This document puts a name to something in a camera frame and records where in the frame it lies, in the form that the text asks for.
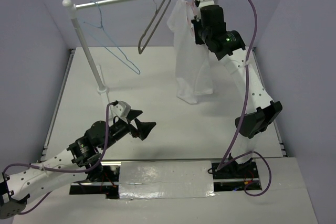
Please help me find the grey plastic hanger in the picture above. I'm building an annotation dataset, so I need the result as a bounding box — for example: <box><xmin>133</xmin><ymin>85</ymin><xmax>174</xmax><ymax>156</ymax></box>
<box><xmin>137</xmin><ymin>0</ymin><xmax>172</xmax><ymax>55</ymax></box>

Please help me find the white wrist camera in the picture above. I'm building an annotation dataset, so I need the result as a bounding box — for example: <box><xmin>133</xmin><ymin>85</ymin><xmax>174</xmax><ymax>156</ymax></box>
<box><xmin>112</xmin><ymin>101</ymin><xmax>131</xmax><ymax>118</ymax></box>
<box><xmin>194</xmin><ymin>0</ymin><xmax>215</xmax><ymax>8</ymax></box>

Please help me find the white clothes rack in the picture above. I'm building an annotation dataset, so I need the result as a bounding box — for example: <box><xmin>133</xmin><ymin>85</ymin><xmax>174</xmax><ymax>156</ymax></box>
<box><xmin>62</xmin><ymin>0</ymin><xmax>226</xmax><ymax>122</ymax></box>

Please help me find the silver foil sheet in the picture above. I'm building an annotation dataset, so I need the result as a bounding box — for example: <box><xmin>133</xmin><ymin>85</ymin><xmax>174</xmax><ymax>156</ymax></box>
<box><xmin>119</xmin><ymin>161</ymin><xmax>215</xmax><ymax>199</ymax></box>

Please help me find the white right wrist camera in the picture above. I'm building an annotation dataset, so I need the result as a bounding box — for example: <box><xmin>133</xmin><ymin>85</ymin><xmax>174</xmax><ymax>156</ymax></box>
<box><xmin>194</xmin><ymin>0</ymin><xmax>215</xmax><ymax>8</ymax></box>

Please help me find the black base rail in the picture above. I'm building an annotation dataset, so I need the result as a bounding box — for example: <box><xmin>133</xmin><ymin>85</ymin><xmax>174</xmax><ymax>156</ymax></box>
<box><xmin>69</xmin><ymin>161</ymin><xmax>262</xmax><ymax>200</ymax></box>

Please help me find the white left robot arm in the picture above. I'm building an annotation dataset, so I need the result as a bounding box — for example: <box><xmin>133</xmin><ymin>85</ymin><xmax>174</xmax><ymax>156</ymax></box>
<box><xmin>1</xmin><ymin>110</ymin><xmax>156</xmax><ymax>219</ymax></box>

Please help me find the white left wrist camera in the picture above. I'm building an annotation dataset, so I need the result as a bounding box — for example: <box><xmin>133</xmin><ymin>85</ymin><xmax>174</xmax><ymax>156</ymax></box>
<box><xmin>112</xmin><ymin>101</ymin><xmax>131</xmax><ymax>118</ymax></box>

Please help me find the white t shirt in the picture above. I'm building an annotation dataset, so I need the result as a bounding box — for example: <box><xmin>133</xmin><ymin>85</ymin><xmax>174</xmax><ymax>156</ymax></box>
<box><xmin>167</xmin><ymin>0</ymin><xmax>214</xmax><ymax>105</ymax></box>

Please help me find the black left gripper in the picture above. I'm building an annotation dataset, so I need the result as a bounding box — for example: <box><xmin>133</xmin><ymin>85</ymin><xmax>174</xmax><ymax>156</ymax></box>
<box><xmin>101</xmin><ymin>109</ymin><xmax>156</xmax><ymax>150</ymax></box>

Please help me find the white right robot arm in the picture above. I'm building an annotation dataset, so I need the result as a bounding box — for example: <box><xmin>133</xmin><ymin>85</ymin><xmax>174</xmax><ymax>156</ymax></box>
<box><xmin>192</xmin><ymin>4</ymin><xmax>282</xmax><ymax>177</ymax></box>

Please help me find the blue wire hanger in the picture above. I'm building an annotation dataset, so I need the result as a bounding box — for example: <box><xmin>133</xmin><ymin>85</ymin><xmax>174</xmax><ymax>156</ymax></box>
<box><xmin>82</xmin><ymin>1</ymin><xmax>141</xmax><ymax>75</ymax></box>

